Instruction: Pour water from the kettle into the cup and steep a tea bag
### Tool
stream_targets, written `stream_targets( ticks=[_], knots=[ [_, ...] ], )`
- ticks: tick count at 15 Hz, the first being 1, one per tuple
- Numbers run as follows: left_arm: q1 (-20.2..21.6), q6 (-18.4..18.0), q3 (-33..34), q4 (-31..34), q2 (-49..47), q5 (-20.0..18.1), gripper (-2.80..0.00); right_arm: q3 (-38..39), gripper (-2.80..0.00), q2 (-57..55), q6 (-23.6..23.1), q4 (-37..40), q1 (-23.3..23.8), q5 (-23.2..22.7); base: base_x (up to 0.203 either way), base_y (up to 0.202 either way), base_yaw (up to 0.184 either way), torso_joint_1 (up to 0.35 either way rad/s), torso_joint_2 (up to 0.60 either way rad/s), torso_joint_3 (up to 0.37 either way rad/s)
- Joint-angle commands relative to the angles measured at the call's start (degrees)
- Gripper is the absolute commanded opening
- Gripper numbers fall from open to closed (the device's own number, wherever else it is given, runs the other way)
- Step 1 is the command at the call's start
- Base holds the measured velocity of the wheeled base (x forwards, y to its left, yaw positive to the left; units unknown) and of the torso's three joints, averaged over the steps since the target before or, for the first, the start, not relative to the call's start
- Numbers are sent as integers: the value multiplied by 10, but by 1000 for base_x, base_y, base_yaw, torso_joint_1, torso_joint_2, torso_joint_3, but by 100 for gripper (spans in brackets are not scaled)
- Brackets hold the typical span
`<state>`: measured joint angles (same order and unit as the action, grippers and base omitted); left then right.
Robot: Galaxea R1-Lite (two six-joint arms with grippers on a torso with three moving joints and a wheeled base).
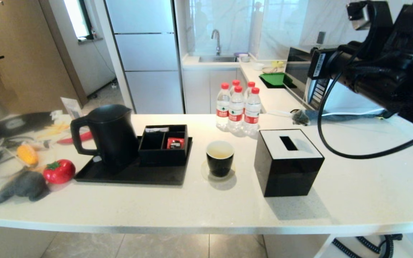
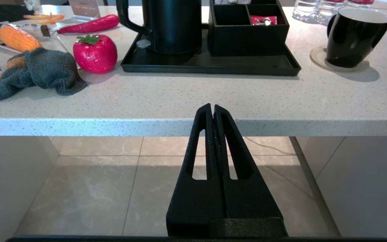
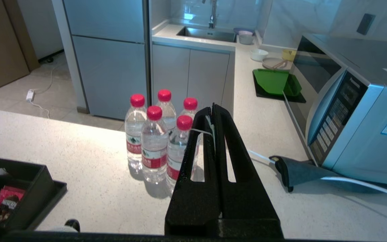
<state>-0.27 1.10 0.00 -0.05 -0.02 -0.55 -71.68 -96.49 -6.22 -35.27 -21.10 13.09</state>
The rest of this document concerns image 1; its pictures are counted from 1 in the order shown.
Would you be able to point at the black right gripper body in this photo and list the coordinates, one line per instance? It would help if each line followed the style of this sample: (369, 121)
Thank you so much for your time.
(328, 64)

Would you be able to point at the clear sachet of dark tea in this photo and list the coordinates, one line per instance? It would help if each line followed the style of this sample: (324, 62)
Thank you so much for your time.
(301, 117)

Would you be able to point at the black electric kettle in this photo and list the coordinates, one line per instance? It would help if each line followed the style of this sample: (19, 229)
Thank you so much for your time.
(115, 143)

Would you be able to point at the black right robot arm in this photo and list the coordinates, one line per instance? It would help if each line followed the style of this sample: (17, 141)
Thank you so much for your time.
(400, 71)

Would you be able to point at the red coffee sachet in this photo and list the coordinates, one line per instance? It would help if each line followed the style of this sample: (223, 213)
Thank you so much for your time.
(175, 143)

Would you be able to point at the silver microwave oven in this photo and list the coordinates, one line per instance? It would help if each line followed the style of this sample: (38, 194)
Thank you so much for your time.
(350, 102)

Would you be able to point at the yellow bowl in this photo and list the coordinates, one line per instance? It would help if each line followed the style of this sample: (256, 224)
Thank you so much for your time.
(277, 64)

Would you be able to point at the green plastic tray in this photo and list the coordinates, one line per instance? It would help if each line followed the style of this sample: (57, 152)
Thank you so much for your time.
(273, 79)

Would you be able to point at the small white bowl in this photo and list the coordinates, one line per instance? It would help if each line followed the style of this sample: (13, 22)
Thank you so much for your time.
(258, 66)

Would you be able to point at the water bottle red cap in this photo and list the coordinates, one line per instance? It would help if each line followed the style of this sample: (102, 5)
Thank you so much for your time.
(236, 113)
(235, 84)
(250, 85)

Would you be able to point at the purple bowl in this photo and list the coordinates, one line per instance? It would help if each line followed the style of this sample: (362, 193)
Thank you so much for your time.
(241, 56)

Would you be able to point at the water bottles red caps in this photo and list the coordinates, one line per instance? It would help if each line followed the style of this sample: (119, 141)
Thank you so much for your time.
(252, 114)
(222, 107)

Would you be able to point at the steel kitchen sink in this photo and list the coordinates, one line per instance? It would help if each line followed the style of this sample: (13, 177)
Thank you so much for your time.
(215, 59)

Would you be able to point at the chrome kitchen faucet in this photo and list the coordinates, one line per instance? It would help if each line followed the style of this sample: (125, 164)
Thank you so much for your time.
(217, 39)

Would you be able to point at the black tissue box white top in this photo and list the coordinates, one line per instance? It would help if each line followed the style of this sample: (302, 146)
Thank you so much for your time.
(285, 175)

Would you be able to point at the white base cabinet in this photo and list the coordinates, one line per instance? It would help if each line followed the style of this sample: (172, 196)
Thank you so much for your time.
(199, 89)

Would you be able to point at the black cup white inside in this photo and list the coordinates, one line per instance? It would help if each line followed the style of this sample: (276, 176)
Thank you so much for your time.
(220, 165)

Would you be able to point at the clear round coaster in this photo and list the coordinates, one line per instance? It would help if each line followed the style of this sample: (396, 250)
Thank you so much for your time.
(203, 172)

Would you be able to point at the white paper sachet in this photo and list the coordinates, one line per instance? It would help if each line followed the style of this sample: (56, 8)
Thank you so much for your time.
(156, 129)

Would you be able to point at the black compartment organizer box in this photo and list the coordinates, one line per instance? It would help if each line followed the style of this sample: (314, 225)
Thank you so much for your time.
(161, 157)

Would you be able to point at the black serving tray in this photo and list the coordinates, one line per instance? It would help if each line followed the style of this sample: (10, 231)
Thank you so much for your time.
(138, 176)

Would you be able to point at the red toy chili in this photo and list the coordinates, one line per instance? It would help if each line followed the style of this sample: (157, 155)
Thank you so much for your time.
(84, 137)

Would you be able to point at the window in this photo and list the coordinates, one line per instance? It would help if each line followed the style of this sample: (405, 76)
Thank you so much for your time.
(75, 18)

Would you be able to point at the small paper card sign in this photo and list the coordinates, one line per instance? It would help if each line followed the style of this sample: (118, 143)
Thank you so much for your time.
(72, 106)

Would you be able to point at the red toy tomato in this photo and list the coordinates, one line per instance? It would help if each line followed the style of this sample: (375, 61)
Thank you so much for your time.
(59, 172)

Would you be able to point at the yellow toy corn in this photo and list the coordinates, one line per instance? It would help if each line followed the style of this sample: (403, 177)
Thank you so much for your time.
(27, 154)

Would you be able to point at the printed placemat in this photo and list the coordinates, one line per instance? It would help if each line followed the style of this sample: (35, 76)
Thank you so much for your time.
(16, 125)

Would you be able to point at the grey wall outlet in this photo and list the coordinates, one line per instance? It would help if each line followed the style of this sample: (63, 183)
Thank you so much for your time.
(320, 38)

